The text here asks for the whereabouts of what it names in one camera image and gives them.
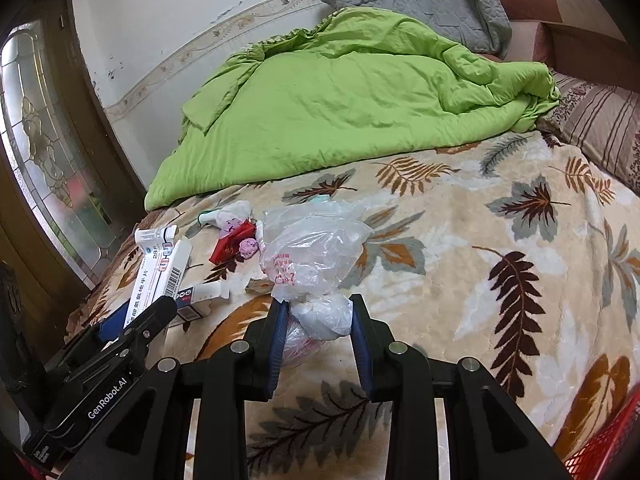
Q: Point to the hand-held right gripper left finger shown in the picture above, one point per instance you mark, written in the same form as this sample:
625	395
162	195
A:
276	330

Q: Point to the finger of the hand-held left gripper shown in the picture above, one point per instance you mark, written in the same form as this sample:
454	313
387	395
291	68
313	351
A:
155	315
112	324

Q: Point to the white crumpled cloth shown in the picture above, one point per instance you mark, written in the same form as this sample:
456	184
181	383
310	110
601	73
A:
225	212

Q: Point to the striped brown pillow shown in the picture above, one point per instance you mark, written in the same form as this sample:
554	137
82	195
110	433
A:
600	120

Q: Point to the white box with dark print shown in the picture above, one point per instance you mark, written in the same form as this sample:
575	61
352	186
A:
192	307

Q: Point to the leaf-print blanket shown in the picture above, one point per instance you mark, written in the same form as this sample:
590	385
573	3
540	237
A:
450	270

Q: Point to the pink paper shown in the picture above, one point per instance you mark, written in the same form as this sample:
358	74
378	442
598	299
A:
249	249

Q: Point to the clear plastic bag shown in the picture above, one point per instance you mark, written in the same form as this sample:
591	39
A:
310	245

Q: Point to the long white barcode box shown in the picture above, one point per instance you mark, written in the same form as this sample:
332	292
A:
150	285

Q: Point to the wooden door with patterned glass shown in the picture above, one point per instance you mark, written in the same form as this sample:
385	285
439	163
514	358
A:
45	150

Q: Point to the red plastic basket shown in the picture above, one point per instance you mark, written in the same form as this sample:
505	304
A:
610	445

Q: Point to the green quilt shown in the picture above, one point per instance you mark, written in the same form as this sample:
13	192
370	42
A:
340	90

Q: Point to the white box with red stripe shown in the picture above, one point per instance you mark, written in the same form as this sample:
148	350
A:
152	236

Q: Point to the wooden headboard panel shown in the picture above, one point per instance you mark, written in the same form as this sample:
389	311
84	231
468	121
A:
580	45

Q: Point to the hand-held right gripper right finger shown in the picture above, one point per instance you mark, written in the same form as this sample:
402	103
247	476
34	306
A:
361	340

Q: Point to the red packet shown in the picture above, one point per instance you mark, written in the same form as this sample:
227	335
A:
230	247

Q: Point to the pink upholstered headboard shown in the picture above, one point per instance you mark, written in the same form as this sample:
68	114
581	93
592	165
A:
525	0

